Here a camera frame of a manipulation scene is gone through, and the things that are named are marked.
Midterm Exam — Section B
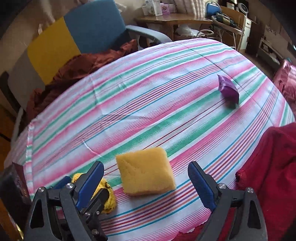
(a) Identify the striped tablecloth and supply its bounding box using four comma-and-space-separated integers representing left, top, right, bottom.
5, 37, 295, 237

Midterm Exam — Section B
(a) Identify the white metal rack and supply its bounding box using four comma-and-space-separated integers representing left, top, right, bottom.
209, 11, 245, 51

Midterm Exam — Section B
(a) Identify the grey yellow blue armchair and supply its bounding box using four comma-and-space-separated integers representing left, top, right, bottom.
0, 0, 173, 139

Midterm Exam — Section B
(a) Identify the dark red cloth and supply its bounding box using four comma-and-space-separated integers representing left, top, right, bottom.
25, 39, 139, 121

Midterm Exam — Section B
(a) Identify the blue bag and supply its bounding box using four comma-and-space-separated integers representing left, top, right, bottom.
206, 1, 222, 15

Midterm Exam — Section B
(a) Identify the yellow sponge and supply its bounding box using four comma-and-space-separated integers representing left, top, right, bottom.
115, 146, 176, 197

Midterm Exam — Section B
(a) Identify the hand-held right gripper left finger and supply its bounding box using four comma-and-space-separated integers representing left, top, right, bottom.
24, 161, 104, 241

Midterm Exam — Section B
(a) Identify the beige curtain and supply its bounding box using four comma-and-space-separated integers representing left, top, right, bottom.
173, 0, 206, 14

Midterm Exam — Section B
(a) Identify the pink quilted bedding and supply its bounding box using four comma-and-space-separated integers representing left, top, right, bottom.
273, 59, 296, 102

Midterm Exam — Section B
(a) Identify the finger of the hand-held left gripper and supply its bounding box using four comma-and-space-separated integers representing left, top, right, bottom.
79, 188, 110, 241
52, 176, 72, 189

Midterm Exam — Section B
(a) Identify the white cabinet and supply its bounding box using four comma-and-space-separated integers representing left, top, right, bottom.
240, 16, 253, 54

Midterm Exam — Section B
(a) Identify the white low shelf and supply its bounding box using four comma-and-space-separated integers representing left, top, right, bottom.
257, 30, 287, 67

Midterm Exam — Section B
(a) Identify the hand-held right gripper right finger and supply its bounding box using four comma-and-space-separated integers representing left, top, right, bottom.
187, 161, 269, 241

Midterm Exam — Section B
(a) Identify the white carton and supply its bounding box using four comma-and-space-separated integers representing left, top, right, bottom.
142, 0, 163, 16

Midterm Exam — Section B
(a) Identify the white plastic bag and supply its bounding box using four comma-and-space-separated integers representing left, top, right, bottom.
176, 24, 199, 37

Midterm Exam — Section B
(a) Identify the red sweater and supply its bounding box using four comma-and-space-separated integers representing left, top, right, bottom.
179, 122, 296, 241

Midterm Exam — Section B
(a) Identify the yellow knit item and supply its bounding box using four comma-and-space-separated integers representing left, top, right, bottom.
70, 173, 117, 215

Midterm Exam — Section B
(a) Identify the purple foil packet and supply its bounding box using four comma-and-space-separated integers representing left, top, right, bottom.
217, 74, 239, 105

